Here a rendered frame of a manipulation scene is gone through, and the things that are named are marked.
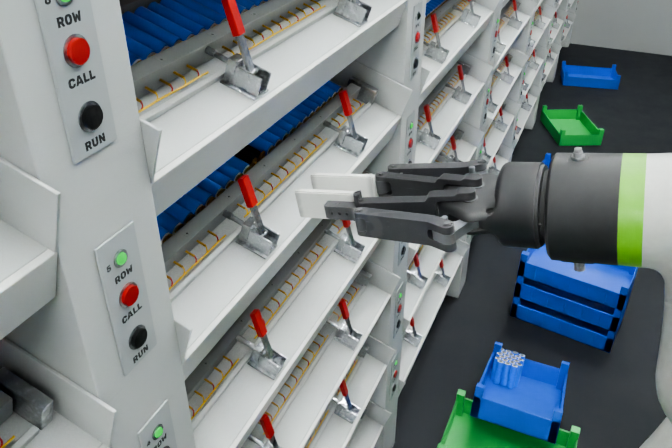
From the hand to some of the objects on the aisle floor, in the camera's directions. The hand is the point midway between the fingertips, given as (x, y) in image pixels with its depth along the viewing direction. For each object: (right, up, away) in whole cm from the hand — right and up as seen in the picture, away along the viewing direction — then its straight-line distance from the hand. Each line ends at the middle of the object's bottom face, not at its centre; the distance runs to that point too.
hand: (335, 196), depth 64 cm
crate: (+47, -53, +101) cm, 124 cm away
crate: (+41, -64, +92) cm, 120 cm away
